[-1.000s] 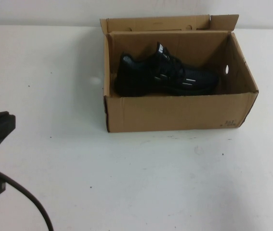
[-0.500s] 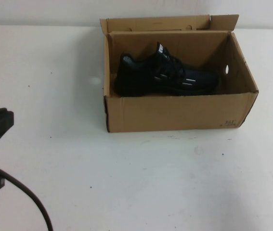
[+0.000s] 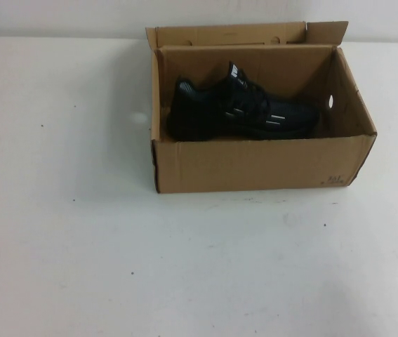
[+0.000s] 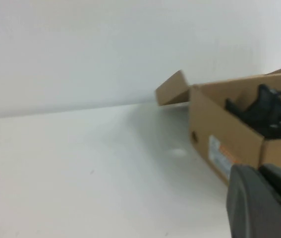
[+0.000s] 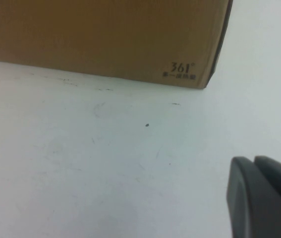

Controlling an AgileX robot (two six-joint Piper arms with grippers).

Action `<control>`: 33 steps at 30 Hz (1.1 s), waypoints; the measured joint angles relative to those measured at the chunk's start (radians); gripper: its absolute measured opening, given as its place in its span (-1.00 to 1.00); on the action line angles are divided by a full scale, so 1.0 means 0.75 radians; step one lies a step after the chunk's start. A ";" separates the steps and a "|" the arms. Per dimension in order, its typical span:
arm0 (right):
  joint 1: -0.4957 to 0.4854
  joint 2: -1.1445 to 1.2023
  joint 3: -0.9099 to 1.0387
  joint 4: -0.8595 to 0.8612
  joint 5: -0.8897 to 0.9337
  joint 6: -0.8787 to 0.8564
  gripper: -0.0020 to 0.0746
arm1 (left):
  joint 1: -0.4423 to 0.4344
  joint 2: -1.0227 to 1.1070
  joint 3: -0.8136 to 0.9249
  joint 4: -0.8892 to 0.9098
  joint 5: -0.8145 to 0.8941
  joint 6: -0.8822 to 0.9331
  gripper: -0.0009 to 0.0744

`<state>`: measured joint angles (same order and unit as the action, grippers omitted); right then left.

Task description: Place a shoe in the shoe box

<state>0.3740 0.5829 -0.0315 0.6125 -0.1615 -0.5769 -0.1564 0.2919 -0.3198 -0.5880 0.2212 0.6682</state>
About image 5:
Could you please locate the brown cardboard shoe box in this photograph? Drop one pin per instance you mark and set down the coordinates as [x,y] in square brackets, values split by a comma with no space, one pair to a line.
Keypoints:
[105,37]

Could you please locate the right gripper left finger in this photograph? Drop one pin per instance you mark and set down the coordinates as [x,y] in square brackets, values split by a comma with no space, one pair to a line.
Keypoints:
[254,205]

